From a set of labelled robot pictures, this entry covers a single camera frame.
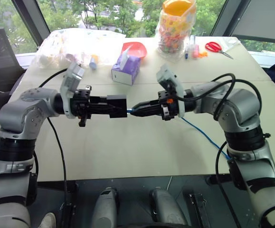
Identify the clear bag of colourful candy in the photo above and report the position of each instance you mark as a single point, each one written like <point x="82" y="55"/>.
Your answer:
<point x="171" y="38"/>

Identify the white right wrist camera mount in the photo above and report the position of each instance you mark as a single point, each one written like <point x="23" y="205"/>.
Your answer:
<point x="167" y="74"/>

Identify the orange plastic clips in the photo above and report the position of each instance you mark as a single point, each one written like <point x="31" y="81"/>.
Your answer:
<point x="202" y="55"/>

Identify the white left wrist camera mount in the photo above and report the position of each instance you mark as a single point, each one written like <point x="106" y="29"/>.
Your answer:
<point x="70" y="82"/>

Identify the small black box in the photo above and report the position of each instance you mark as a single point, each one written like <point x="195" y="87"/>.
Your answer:
<point x="118" y="101"/>

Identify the clear plastic sleeve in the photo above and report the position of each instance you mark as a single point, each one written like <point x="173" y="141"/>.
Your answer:
<point x="231" y="42"/>

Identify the white plastic bag of items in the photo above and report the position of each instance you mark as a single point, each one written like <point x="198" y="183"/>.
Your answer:
<point x="63" y="47"/>

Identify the dark window frame pillar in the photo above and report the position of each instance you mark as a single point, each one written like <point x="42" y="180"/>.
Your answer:
<point x="224" y="17"/>
<point x="30" y="14"/>

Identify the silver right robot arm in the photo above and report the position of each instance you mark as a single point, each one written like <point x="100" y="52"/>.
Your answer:
<point x="244" y="107"/>

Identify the orange yellow plastic cup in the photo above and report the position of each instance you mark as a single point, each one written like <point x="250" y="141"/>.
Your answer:
<point x="176" y="7"/>

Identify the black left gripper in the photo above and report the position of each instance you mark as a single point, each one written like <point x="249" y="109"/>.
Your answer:
<point x="81" y="104"/>

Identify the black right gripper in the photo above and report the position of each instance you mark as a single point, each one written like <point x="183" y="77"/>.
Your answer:
<point x="168" y="107"/>

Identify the blue capped marker pen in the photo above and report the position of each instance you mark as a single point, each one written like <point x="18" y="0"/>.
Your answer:
<point x="186" y="51"/>

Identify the dark grey rounded shape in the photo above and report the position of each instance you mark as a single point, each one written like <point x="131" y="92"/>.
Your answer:
<point x="165" y="209"/>
<point x="106" y="209"/>

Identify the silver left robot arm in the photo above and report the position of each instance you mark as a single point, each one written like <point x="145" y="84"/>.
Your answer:
<point x="21" y="111"/>

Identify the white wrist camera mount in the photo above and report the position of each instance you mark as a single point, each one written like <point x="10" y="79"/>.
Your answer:
<point x="167" y="74"/>
<point x="70" y="82"/>

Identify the small blue orange bottle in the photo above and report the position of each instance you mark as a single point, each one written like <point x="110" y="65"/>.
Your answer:
<point x="93" y="63"/>

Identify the black metal bracket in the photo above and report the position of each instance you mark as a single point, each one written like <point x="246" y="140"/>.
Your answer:
<point x="200" y="209"/>

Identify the purple tissue box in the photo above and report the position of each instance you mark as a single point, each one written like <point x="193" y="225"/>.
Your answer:
<point x="127" y="70"/>

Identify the red plastic bowl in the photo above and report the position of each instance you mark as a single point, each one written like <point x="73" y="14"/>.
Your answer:
<point x="138" y="48"/>

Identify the white shoe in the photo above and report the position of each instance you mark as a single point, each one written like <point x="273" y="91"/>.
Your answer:
<point x="47" y="220"/>

